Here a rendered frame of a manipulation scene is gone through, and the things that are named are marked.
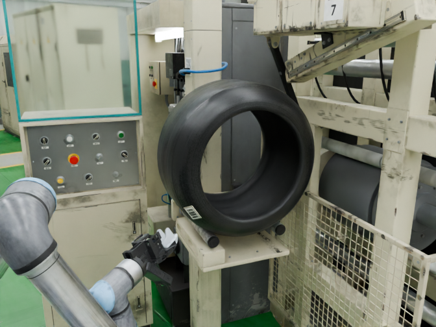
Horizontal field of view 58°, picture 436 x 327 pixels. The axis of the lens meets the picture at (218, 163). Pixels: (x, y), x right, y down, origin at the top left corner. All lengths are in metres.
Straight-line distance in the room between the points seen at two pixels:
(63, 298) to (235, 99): 0.79
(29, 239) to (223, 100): 0.75
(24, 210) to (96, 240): 1.26
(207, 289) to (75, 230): 0.71
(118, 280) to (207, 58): 0.99
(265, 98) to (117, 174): 0.98
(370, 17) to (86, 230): 1.56
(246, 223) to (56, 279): 0.77
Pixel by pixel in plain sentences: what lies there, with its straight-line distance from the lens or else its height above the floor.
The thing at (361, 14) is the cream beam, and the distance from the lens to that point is 1.29.
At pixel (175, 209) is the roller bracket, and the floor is 0.90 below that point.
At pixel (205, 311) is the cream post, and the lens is 2.09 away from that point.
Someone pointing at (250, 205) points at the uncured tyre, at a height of 0.93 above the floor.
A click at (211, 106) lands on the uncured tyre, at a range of 1.32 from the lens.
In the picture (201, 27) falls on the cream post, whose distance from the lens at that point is 1.70.
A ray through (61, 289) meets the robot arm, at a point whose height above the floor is 1.09.
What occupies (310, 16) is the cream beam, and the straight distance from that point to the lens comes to 1.41.
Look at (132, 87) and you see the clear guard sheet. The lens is 1.99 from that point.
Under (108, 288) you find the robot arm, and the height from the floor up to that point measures 1.00.
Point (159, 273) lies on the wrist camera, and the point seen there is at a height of 0.95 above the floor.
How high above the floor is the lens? 1.56
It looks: 15 degrees down
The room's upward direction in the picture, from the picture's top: straight up
